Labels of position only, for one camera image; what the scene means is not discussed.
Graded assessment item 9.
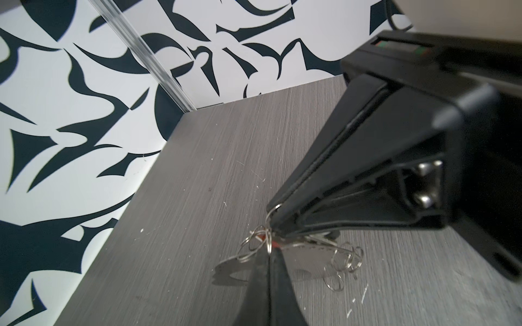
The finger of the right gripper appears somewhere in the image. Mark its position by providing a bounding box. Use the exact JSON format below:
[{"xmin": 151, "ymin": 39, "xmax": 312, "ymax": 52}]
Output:
[{"xmin": 267, "ymin": 74, "xmax": 394, "ymax": 220}]

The perforated metal ring plate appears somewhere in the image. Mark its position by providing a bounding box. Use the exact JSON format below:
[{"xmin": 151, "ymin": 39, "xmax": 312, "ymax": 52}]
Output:
[{"xmin": 212, "ymin": 236, "xmax": 341, "ymax": 287}]

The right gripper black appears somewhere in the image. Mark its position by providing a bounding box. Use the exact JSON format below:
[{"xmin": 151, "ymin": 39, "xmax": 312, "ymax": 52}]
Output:
[{"xmin": 271, "ymin": 31, "xmax": 521, "ymax": 282}]

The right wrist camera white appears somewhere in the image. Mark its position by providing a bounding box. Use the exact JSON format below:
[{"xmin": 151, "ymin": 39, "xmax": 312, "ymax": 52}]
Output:
[{"xmin": 396, "ymin": 0, "xmax": 521, "ymax": 42}]

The black key tag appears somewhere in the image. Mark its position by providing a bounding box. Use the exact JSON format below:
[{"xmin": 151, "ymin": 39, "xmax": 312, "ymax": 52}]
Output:
[{"xmin": 310, "ymin": 230, "xmax": 341, "ymax": 242}]

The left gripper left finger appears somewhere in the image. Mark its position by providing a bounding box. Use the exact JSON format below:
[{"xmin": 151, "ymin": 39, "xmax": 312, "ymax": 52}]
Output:
[{"xmin": 233, "ymin": 249, "xmax": 271, "ymax": 325}]

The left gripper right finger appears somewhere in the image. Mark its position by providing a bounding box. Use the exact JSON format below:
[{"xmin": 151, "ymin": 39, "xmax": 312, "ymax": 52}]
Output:
[{"xmin": 269, "ymin": 247, "xmax": 308, "ymax": 326}]

